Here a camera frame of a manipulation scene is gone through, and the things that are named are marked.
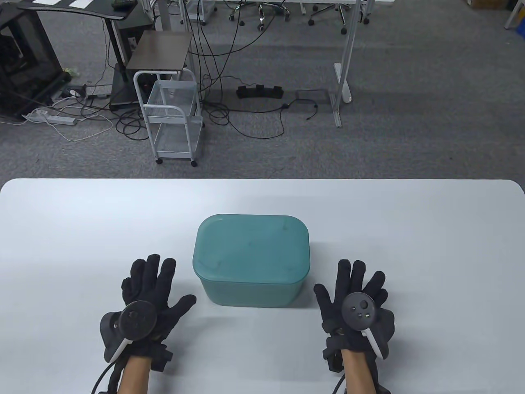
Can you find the person's left hand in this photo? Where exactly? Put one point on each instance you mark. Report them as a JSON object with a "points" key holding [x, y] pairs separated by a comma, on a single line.
{"points": [[158, 287]]}

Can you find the person's right hand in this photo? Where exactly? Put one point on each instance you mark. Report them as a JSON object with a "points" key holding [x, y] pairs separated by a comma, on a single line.
{"points": [[348, 279]]}

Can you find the green plastic storage box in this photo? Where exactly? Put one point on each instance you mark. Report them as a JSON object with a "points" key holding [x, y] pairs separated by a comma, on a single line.
{"points": [[250, 295]]}

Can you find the green plastic box lid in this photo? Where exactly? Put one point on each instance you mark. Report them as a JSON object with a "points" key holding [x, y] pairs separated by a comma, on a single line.
{"points": [[250, 246]]}

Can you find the person's right forearm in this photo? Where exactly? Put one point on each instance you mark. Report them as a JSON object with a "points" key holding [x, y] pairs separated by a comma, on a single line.
{"points": [[359, 373]]}

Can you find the person's left forearm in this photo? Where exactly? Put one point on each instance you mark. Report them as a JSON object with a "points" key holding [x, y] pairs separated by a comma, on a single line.
{"points": [[133, 377]]}

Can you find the grey right hand tracker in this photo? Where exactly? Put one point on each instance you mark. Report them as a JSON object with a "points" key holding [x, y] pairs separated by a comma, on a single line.
{"points": [[361, 310]]}

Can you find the grey hand tracker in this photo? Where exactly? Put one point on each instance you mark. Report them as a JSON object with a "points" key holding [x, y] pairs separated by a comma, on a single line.
{"points": [[361, 310], [137, 320]]}

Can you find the grey left hand tracker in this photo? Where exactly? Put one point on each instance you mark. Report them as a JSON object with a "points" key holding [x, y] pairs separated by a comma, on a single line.
{"points": [[137, 320]]}

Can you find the white power strip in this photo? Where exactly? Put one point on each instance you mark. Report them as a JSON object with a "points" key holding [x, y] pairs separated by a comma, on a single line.
{"points": [[57, 119]]}

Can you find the brown side table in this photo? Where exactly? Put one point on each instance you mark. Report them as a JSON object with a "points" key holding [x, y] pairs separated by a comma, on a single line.
{"points": [[160, 49]]}

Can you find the black office chair base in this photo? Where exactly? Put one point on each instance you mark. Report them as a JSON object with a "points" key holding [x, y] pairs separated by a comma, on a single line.
{"points": [[341, 16]]}

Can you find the chrome office chair base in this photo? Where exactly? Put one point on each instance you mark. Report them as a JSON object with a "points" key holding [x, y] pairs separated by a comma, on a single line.
{"points": [[261, 16]]}

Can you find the white mesh trolley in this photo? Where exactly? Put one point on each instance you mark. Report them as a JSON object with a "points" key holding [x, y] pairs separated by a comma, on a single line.
{"points": [[207, 10]]}

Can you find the black desk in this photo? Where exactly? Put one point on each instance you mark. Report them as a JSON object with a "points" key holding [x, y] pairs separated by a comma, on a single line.
{"points": [[82, 11]]}

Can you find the white table leg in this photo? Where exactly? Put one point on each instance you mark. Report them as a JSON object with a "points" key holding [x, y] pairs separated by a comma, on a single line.
{"points": [[514, 16]]}

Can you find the white desk frame leg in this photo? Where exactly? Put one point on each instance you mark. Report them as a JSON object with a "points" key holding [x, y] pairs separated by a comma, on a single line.
{"points": [[348, 41]]}

